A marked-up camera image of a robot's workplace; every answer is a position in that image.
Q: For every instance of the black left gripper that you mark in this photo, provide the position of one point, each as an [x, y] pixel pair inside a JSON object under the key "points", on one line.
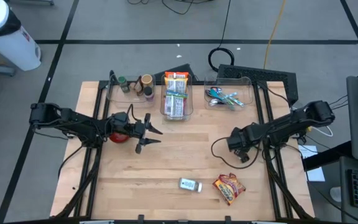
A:
{"points": [[123, 124]]}

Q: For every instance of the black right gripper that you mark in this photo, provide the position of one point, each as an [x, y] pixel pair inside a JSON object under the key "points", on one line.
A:
{"points": [[241, 138]]}

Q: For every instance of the green ramen packet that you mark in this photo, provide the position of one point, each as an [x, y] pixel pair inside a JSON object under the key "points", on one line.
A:
{"points": [[174, 109]]}

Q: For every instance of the black-lid spice jar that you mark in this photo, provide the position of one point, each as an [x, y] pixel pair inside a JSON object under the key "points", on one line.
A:
{"points": [[148, 92]]}

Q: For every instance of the red ramen packet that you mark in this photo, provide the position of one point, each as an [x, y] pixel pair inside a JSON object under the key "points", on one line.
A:
{"points": [[228, 188]]}

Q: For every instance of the tan round cup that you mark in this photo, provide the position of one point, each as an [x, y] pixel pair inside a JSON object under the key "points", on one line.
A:
{"points": [[147, 81]]}

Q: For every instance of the cork-stoppered glass jar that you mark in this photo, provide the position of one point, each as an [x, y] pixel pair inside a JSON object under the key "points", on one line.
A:
{"points": [[132, 85]]}

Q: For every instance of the teal plastic utensil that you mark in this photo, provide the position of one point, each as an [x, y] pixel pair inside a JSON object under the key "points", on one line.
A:
{"points": [[211, 93]]}

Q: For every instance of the green spice jar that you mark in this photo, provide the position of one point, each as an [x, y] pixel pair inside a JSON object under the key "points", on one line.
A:
{"points": [[123, 84]]}

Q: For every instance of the white-label spice jar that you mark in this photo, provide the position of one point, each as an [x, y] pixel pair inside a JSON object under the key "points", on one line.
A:
{"points": [[190, 185]]}

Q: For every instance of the orange ramen packet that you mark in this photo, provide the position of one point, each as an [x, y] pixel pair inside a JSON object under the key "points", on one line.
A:
{"points": [[176, 75]]}

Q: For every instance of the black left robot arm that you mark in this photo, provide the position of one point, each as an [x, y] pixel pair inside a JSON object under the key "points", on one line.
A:
{"points": [[73, 119]]}

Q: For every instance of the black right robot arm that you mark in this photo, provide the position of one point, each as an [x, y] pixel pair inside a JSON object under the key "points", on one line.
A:
{"points": [[291, 124]]}

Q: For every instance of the red and black bowl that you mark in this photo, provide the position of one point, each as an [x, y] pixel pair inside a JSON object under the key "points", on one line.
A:
{"points": [[118, 139]]}

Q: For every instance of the narrow clear plastic bin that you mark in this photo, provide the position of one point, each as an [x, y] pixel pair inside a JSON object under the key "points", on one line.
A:
{"points": [[189, 109]]}

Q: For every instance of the wide clear plastic bin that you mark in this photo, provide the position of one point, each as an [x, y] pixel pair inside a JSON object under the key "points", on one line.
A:
{"points": [[247, 93], [113, 98]]}

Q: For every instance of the black perforated metal case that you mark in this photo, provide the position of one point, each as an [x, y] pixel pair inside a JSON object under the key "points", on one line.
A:
{"points": [[259, 74]]}

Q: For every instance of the white paper sheet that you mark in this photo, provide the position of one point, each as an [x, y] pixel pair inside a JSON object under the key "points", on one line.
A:
{"points": [[314, 174]]}

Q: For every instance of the black table clamp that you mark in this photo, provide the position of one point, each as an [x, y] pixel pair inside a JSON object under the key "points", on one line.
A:
{"points": [[140, 219], [227, 220]]}

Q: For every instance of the grey computer mouse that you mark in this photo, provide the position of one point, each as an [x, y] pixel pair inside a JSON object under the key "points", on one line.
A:
{"points": [[336, 194]]}

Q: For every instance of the white trash bin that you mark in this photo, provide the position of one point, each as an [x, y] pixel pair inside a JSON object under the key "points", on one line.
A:
{"points": [[14, 49]]}

